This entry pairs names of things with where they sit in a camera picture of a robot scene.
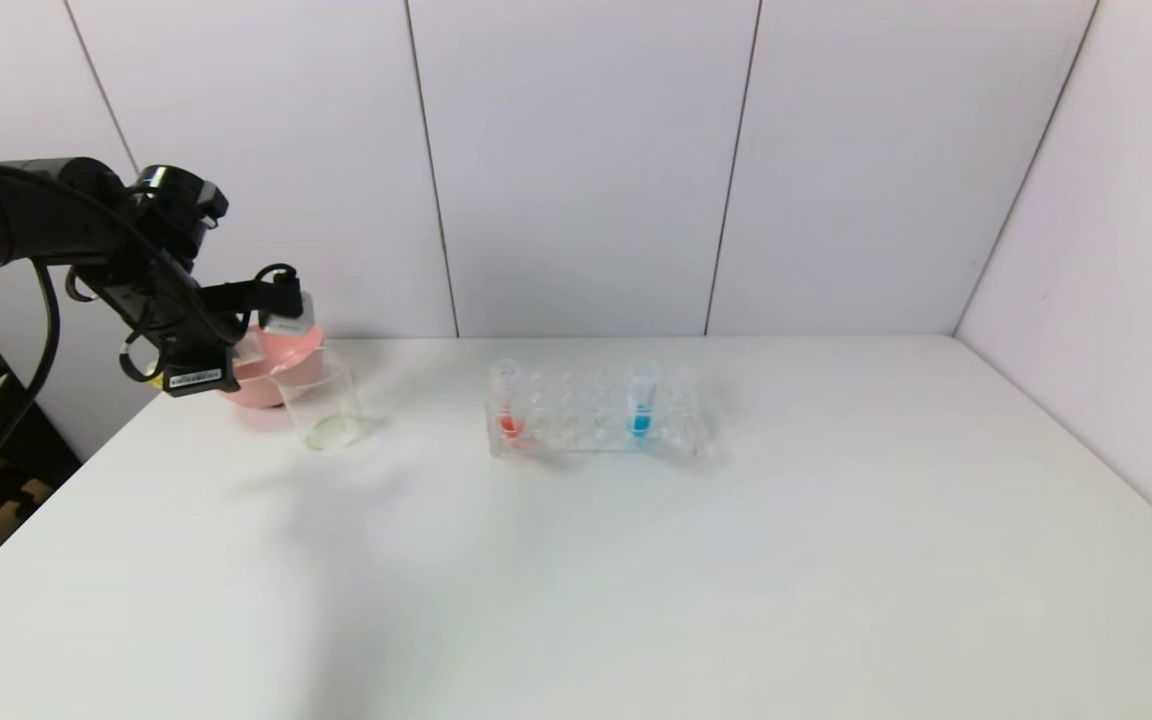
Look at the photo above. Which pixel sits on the pink bowl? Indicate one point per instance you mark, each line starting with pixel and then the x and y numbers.
pixel 276 385

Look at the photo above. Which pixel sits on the left wrist camera unit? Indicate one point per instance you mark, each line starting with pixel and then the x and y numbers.
pixel 181 205

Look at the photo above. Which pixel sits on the clear acrylic test tube rack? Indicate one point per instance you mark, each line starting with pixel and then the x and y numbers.
pixel 576 430

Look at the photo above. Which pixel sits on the clear glass beaker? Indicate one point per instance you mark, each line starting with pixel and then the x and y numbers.
pixel 331 430

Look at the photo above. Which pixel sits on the test tube with red pigment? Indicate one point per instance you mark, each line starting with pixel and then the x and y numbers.
pixel 511 423

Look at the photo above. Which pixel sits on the test tube with blue pigment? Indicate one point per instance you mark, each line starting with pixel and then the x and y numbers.
pixel 640 423

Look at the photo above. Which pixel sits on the test tube with yellow pigment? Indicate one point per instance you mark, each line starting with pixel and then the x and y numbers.
pixel 288 326

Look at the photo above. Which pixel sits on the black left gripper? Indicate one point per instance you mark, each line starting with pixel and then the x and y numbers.
pixel 199 377

